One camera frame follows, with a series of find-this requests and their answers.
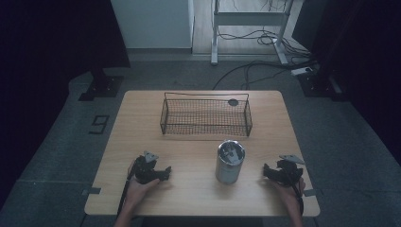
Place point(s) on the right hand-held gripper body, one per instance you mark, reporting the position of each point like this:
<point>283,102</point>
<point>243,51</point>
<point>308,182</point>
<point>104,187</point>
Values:
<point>287,171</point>

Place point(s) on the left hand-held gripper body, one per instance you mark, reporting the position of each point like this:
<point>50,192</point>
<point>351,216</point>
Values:
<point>145,168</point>

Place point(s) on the silver metal can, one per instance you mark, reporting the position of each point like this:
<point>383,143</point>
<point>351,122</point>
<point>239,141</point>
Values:
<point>230,162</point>

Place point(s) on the person's right hand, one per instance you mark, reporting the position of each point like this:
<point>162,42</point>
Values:
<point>291,193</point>

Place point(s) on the person's left hand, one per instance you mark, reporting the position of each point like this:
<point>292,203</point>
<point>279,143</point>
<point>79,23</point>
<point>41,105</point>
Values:
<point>138,190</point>

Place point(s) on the grey tape piece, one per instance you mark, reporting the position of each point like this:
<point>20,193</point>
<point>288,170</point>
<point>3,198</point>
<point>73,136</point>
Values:
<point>309,192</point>
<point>91,191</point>

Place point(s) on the black stand base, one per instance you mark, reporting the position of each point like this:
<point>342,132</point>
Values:
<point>101,86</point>
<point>318,84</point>

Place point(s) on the white power strip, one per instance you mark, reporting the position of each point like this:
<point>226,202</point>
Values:
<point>302,70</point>

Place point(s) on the dark curtain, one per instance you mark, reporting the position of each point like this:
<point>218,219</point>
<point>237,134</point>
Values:
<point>47,63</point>
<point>359,63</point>

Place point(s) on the white cabinet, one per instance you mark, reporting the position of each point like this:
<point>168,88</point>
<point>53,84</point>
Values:
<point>153,25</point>

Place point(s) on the white desk frame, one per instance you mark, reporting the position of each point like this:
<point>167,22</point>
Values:
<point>250,28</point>

